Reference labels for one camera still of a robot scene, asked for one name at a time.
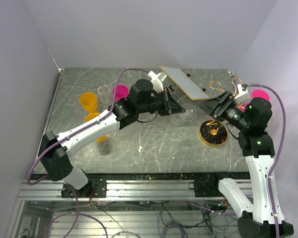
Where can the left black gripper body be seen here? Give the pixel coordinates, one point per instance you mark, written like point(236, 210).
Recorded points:
point(165, 109)

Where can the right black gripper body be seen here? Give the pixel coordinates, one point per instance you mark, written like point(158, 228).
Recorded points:
point(226, 104)

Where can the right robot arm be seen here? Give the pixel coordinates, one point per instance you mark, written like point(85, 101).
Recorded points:
point(262, 217)

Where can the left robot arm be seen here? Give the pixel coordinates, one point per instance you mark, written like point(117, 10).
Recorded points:
point(56, 150)

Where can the pink wine glass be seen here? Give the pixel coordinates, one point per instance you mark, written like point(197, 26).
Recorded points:
point(122, 91)
point(255, 94)

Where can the yellow framed tilted mirror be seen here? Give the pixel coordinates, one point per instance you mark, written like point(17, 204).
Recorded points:
point(192, 91)

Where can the orange wine glass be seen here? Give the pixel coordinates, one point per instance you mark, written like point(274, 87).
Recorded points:
point(89, 102)
point(95, 115)

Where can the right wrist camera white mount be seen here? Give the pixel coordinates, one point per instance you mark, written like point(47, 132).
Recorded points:
point(241, 93)

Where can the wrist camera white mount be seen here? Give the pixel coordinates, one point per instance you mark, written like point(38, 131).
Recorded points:
point(241, 93)
point(157, 80)

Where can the aluminium rail frame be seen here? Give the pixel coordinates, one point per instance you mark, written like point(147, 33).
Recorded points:
point(141, 187)

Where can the gold wine glass rack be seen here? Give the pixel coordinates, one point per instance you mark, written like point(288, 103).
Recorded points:
point(214, 133)

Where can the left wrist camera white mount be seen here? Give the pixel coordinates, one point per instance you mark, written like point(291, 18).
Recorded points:
point(157, 80)

